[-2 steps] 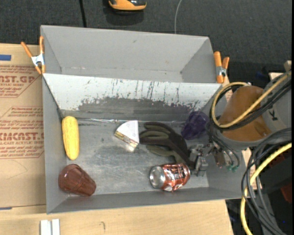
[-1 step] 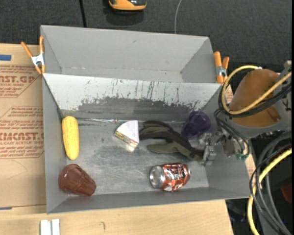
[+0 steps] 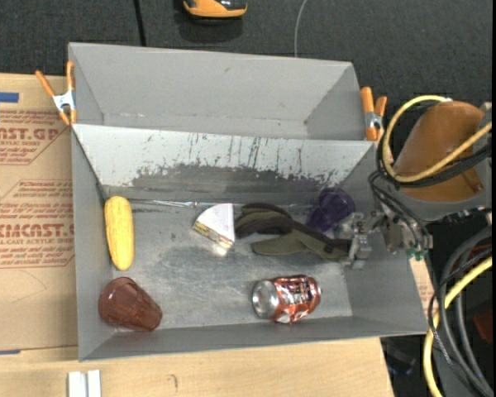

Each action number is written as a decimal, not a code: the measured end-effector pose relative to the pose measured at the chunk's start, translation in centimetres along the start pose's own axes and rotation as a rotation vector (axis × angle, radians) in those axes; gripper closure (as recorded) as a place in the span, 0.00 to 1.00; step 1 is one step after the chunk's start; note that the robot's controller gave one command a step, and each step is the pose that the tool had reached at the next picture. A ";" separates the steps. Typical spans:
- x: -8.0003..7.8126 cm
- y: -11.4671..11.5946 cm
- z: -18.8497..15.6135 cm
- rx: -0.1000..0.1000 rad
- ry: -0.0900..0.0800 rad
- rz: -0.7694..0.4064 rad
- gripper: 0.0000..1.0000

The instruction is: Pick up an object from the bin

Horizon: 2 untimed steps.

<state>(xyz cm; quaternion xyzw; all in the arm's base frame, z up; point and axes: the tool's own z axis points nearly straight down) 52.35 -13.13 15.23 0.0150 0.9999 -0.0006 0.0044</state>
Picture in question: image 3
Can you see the purple clear plastic thing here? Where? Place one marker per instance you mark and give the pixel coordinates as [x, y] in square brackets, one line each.
[330, 209]

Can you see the white toy cake slice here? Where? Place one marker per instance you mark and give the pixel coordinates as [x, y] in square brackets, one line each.
[219, 226]

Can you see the grey metal bin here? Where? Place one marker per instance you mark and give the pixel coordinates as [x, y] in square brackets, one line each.
[215, 296]

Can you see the crushed red soda can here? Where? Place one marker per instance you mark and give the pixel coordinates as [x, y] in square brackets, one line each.
[289, 298]

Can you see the red clear plastic cup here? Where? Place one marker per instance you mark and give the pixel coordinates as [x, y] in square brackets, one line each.
[128, 304]

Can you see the brown cardboard board, red print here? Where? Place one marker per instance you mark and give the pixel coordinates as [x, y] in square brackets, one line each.
[33, 288]

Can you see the olive and brown cloth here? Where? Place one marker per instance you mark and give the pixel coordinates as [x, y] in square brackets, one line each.
[285, 238]

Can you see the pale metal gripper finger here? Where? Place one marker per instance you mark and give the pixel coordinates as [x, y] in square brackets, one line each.
[353, 225]
[359, 251]

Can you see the yellow corn cob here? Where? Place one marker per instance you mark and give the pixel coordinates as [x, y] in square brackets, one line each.
[119, 234]

